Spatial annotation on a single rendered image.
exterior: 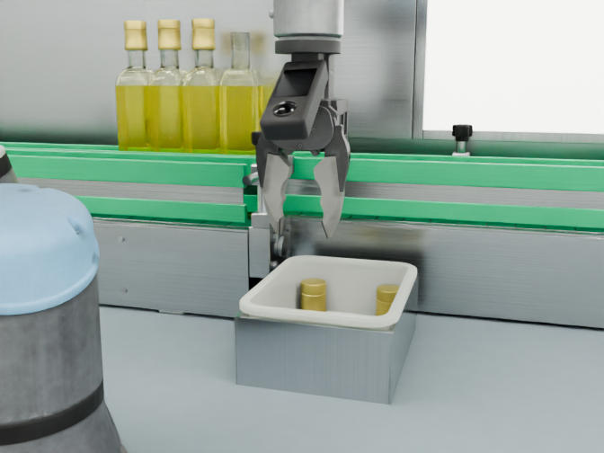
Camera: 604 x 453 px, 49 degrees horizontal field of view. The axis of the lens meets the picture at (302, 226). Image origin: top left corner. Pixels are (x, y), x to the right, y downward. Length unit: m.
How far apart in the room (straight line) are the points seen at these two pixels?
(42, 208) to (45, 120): 0.92
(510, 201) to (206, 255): 0.42
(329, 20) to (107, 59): 0.67
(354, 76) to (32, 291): 0.77
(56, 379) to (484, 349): 0.55
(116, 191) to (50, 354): 0.55
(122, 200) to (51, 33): 0.49
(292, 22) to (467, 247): 0.40
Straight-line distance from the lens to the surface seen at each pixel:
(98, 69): 1.32
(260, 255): 0.89
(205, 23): 1.04
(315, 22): 0.71
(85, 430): 0.50
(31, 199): 0.50
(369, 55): 1.10
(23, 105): 1.42
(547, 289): 0.95
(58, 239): 0.45
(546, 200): 0.94
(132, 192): 0.98
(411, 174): 0.94
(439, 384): 0.77
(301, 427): 0.67
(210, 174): 0.91
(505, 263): 0.94
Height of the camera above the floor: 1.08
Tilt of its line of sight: 13 degrees down
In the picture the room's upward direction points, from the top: straight up
